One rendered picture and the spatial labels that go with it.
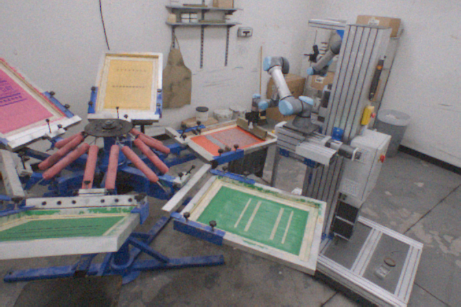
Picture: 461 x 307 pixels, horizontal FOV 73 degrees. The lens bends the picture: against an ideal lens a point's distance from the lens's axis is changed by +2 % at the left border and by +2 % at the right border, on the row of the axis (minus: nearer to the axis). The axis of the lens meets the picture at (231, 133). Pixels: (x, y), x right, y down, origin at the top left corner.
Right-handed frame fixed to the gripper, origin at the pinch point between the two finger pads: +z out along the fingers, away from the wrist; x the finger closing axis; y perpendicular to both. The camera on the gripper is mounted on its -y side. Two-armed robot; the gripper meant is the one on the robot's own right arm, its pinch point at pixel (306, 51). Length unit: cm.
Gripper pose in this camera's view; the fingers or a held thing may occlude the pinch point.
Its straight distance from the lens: 335.5
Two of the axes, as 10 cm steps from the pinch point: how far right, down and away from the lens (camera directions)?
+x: 8.9, -2.5, 3.7
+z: -4.4, -4.1, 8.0
